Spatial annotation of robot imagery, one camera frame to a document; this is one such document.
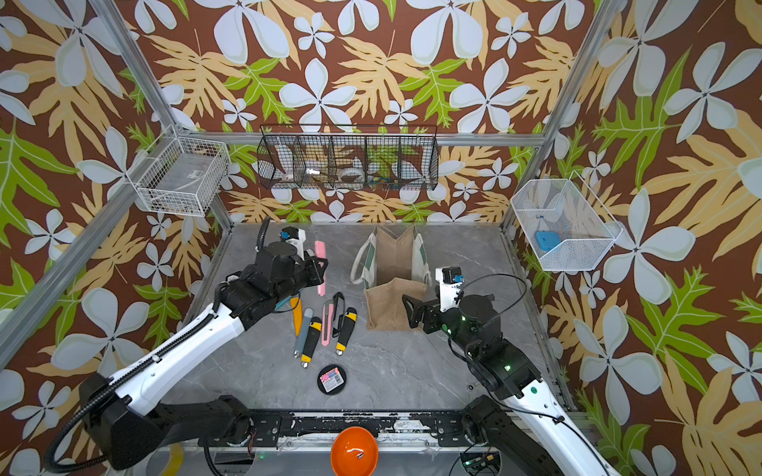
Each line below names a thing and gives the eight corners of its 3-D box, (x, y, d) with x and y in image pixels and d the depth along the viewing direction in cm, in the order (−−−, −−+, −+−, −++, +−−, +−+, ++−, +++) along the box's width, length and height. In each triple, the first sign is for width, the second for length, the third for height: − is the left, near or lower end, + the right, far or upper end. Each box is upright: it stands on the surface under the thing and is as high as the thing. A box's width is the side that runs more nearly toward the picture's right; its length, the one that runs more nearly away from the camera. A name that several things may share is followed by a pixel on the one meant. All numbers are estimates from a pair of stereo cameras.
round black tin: (316, 395, 82) (314, 392, 80) (319, 367, 86) (318, 364, 84) (345, 395, 82) (344, 392, 80) (347, 367, 87) (346, 364, 85)
